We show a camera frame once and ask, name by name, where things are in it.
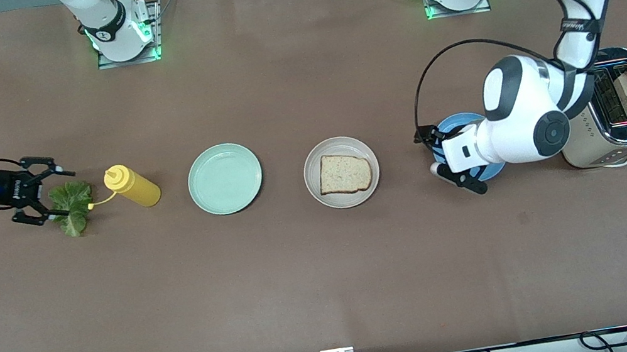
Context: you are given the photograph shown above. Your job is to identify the green lettuce leaf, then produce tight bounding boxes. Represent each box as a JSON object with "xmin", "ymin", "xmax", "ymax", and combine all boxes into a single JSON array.
[{"xmin": 46, "ymin": 179, "xmax": 101, "ymax": 241}]

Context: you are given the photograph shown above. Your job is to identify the yellow squeeze bottle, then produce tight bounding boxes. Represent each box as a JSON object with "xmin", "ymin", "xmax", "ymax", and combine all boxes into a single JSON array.
[{"xmin": 82, "ymin": 158, "xmax": 163, "ymax": 217}]

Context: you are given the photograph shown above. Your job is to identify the blue plate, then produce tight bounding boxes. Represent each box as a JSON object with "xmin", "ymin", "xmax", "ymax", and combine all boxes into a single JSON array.
[{"xmin": 428, "ymin": 107, "xmax": 510, "ymax": 189}]

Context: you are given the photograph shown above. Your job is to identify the beige plate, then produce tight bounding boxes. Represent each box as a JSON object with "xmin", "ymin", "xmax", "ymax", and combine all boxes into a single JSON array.
[{"xmin": 298, "ymin": 131, "xmax": 385, "ymax": 214}]

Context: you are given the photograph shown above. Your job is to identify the mint green plate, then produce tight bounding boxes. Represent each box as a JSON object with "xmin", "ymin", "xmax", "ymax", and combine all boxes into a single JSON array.
[{"xmin": 183, "ymin": 138, "xmax": 268, "ymax": 221}]

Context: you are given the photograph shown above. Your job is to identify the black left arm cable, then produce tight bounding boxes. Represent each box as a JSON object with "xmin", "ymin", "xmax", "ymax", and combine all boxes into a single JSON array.
[{"xmin": 394, "ymin": 0, "xmax": 618, "ymax": 143}]

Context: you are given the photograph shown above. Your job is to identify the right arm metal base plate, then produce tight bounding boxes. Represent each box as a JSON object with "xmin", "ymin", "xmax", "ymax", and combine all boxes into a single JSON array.
[{"xmin": 87, "ymin": 0, "xmax": 170, "ymax": 71}]

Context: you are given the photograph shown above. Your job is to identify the white toaster cord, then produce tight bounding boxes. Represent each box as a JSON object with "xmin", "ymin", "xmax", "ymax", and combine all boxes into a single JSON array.
[{"xmin": 601, "ymin": 148, "xmax": 627, "ymax": 170}]

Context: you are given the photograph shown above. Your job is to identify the coiled black cable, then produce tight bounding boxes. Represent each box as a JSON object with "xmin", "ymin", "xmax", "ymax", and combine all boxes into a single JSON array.
[{"xmin": 579, "ymin": 326, "xmax": 627, "ymax": 352}]

